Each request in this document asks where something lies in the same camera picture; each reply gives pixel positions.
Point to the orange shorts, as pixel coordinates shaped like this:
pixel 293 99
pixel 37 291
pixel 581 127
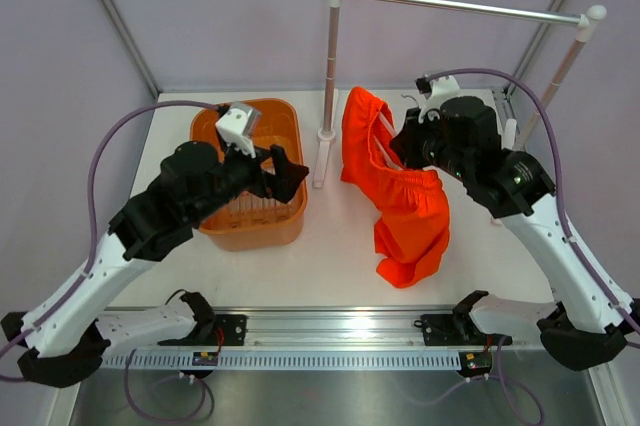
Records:
pixel 413 230

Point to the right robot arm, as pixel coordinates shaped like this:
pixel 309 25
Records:
pixel 589 317

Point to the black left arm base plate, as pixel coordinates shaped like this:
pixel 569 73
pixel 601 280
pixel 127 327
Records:
pixel 230 328

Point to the white and metal clothes rack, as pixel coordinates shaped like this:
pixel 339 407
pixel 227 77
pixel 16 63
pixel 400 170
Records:
pixel 584 24

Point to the orange plastic basket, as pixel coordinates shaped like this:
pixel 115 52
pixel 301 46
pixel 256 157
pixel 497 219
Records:
pixel 250 222

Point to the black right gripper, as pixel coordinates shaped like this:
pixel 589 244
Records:
pixel 406 143

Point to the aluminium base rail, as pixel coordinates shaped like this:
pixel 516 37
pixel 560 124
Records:
pixel 390 327

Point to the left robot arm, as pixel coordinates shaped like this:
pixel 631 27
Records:
pixel 67 339

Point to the white slotted cable duct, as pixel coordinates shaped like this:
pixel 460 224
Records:
pixel 237 360

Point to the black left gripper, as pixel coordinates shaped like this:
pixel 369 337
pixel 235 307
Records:
pixel 287 175

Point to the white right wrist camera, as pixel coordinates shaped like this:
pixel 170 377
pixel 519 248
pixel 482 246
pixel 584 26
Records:
pixel 436 92

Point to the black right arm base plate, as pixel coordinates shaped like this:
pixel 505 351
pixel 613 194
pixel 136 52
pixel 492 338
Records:
pixel 445 329

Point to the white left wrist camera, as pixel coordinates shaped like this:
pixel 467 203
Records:
pixel 236 127

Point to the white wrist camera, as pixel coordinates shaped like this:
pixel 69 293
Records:
pixel 236 127
pixel 436 92

